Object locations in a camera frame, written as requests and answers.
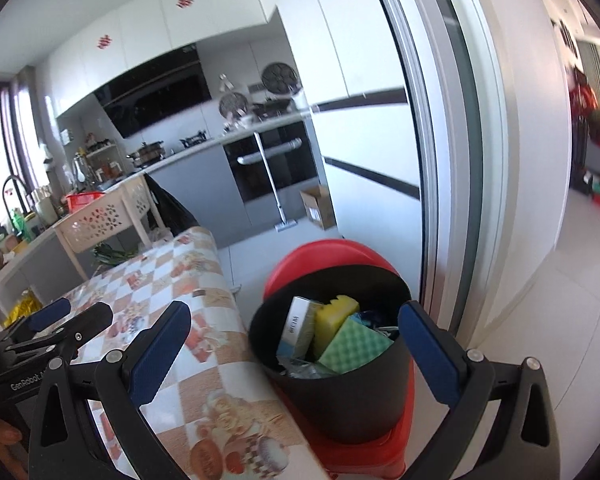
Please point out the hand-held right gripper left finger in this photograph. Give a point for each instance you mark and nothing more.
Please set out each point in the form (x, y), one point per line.
(162, 355)

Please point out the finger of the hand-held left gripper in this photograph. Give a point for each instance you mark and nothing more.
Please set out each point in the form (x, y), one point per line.
(50, 312)
(85, 322)

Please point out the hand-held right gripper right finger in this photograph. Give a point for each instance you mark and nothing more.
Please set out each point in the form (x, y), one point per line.
(430, 355)

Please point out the green sponge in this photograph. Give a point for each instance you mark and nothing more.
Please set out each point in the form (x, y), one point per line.
(355, 347)

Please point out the yellow sponge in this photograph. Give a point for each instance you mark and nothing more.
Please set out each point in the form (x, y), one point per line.
(335, 317)

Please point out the small white carton box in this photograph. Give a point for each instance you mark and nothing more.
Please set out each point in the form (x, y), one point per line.
(297, 327)

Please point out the red and black trash bin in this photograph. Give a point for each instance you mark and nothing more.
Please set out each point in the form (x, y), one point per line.
(330, 255)

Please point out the person's left hand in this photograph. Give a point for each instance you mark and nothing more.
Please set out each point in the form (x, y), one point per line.
(0, 435)

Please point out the gold foil bag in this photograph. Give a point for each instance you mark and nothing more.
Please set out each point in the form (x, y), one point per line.
(25, 310)

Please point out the checked printed tablecloth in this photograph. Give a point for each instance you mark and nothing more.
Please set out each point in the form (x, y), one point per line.
(205, 310)

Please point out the green onions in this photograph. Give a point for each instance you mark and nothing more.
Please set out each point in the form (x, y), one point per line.
(112, 255)

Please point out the green dish soap bottle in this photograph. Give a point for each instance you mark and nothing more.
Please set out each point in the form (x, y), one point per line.
(22, 224)

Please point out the white laundry basket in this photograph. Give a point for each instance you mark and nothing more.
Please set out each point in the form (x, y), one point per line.
(105, 220)

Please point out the red plastic basket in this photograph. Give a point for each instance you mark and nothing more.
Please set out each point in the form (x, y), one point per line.
(82, 200)

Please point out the black kitchen faucet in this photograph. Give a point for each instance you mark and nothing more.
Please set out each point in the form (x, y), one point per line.
(6, 185)

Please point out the black bag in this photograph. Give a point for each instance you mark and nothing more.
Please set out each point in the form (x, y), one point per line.
(172, 205)

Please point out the metal cooking pot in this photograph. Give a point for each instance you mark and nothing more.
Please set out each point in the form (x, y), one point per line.
(147, 153)

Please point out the cardboard box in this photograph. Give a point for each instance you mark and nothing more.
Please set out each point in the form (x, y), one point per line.
(317, 207)

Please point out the white mop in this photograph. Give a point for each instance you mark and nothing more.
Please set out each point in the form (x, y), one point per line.
(270, 185)

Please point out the gas stove burner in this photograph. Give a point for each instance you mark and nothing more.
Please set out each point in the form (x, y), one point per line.
(195, 140)

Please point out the black built-in oven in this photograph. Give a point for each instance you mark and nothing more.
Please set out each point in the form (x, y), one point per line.
(290, 170)

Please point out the white refrigerator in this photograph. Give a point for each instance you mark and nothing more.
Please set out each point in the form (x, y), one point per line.
(360, 135)

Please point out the black range hood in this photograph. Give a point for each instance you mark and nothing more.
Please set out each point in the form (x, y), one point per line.
(155, 92)

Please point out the round metal rack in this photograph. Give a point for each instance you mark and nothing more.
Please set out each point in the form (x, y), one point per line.
(232, 105)

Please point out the black wok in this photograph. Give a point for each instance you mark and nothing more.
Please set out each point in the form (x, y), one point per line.
(275, 108)

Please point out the red paper-cut sticker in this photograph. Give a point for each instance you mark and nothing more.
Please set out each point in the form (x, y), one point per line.
(184, 1)
(103, 41)

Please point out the red festive decoration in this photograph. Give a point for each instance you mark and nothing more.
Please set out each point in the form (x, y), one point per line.
(587, 105)

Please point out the round black moulded pan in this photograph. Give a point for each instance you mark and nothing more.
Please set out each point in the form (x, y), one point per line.
(280, 77)

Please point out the white upper cabinets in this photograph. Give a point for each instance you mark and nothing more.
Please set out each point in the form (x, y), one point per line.
(155, 15)

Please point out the white sliding door frame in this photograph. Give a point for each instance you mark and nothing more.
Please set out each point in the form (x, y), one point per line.
(440, 135)

